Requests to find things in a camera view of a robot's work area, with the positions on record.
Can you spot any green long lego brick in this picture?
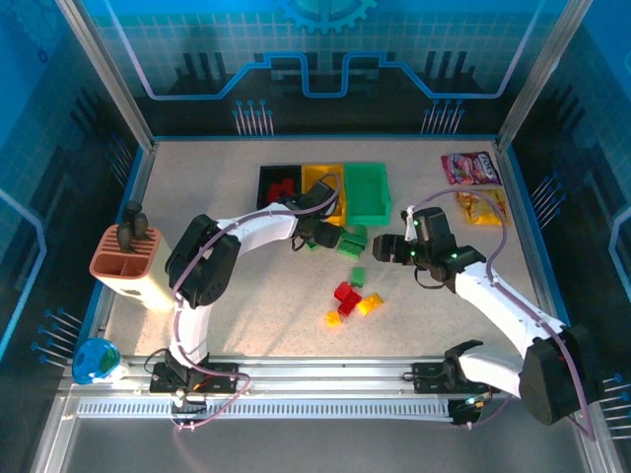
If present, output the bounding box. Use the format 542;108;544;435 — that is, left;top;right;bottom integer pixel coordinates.
337;234;369;258

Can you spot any yellow plastic bin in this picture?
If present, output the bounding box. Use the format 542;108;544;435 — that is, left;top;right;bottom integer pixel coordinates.
300;164;347;227

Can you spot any green plastic bin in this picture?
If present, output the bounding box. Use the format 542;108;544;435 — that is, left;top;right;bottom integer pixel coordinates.
343;162;393;227

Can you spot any yellow curved lego brick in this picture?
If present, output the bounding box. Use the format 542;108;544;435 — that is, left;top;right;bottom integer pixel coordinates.
357;293;386;316

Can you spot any black plastic bin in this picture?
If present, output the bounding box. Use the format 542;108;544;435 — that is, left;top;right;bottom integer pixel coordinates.
256;165;304;211

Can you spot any yellow snack bag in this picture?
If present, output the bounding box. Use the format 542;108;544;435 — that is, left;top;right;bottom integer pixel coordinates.
454;188;510;227

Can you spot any purple candy bag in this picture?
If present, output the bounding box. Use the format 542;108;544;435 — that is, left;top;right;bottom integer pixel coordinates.
440;151;503;187

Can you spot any pink cream knife block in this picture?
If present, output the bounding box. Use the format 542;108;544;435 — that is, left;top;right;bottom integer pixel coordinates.
89;224;178;312

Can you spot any blue round plastic container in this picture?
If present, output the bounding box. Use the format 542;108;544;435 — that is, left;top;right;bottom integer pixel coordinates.
71;338;123;386

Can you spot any black right gripper cable loop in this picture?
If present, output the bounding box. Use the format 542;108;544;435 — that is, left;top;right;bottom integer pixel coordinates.
412;268;445;291

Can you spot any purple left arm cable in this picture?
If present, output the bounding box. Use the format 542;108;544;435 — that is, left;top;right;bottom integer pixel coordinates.
170;171;344;435

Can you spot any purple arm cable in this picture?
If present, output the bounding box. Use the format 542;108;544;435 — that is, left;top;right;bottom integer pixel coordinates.
170;171;344;435
408;186;596;442

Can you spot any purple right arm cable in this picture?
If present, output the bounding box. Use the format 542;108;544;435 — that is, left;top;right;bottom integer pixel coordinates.
408;186;596;442

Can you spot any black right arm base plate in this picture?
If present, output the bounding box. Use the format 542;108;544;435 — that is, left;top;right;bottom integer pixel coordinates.
411;362;502;395

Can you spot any aluminium mounting rail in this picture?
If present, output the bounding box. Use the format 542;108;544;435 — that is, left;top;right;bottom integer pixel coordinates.
58;353;610;393

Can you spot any grey slotted cable duct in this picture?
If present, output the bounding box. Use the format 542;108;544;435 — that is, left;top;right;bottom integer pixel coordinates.
76;398;455;421

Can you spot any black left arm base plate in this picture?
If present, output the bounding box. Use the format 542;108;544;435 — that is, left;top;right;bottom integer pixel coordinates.
150;362;241;395

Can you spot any aluminium frame post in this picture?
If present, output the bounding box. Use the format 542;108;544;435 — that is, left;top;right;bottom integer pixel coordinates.
54;0;159;152
495;0;584;152

